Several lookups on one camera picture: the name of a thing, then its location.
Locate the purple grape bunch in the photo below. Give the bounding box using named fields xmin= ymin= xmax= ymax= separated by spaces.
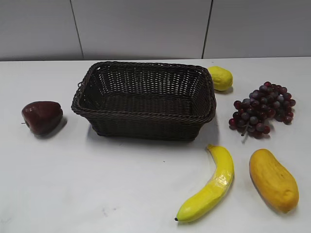
xmin=228 ymin=82 xmax=296 ymax=138

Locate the yellow banana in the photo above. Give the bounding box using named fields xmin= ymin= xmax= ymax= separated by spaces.
xmin=175 ymin=144 xmax=235 ymax=222

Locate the yellow lemon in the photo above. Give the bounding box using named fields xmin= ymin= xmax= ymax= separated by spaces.
xmin=208 ymin=66 xmax=233 ymax=91

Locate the dark red apple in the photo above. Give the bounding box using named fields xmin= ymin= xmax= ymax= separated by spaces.
xmin=21 ymin=101 xmax=63 ymax=135

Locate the black woven basket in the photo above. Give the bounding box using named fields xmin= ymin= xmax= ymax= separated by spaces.
xmin=71 ymin=61 xmax=217 ymax=141

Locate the orange-yellow mango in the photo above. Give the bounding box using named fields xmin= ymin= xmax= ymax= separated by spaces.
xmin=249 ymin=149 xmax=299 ymax=213

